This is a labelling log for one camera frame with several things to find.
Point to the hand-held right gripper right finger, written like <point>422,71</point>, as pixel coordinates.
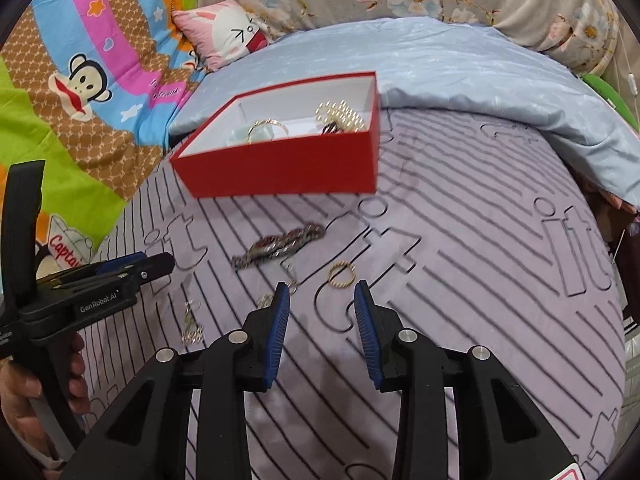
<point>367,335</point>

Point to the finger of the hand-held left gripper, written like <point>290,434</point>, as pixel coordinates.
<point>122,262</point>
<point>155,266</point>

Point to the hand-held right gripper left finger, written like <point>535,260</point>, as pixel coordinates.
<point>277,330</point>

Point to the silver snowflake earring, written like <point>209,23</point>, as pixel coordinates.
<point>192,335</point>
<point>264,301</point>

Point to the pale green jade bangle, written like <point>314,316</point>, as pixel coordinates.
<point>240,135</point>

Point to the red cardboard box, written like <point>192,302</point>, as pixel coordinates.
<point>280,170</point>

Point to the thin gold bangle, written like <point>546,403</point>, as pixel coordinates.
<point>270,121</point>

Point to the person's left hand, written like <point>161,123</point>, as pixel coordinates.
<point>75,360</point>

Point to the grey striped bed sheet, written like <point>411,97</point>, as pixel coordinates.
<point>475,260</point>

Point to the monkey print colourful blanket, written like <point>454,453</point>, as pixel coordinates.
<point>100,35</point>

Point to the pink rabbit pillow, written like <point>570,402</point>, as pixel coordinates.
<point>220,35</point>

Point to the light blue quilt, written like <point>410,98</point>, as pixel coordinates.
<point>450,60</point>

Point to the green plastic object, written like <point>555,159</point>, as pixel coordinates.
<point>612,95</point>

